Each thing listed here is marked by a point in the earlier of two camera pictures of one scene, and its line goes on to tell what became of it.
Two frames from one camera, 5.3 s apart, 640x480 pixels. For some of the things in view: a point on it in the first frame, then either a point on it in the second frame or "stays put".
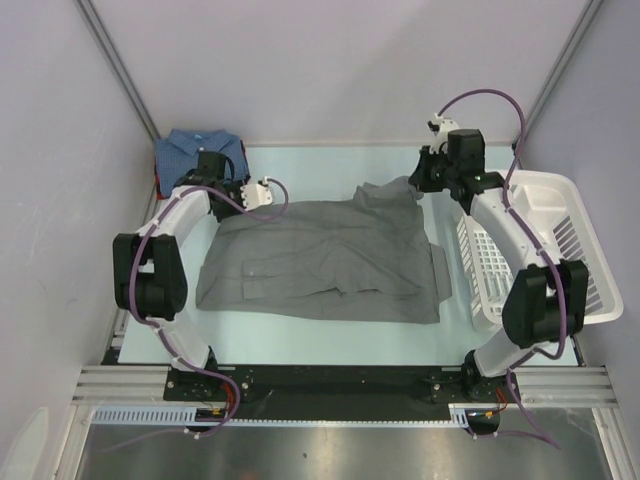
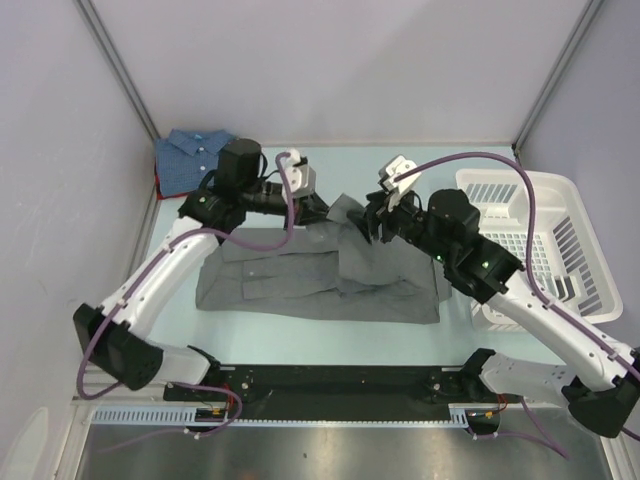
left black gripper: (221, 215) to (309, 210)
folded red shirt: (159, 186) stays put
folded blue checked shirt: (177, 154) stays put
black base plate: (478, 391) stays put
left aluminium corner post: (88, 9) stays put
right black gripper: (419, 177) to (376, 213)
